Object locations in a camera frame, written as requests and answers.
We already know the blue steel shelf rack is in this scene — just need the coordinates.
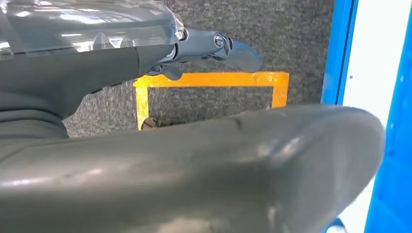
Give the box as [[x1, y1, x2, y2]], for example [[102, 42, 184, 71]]
[[321, 0, 412, 233]]

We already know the yellow floor tape square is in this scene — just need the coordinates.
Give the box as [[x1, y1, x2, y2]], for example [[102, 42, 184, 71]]
[[132, 71, 290, 131]]

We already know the grey robot body shell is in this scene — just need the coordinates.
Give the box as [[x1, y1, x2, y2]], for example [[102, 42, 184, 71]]
[[0, 104, 386, 233]]

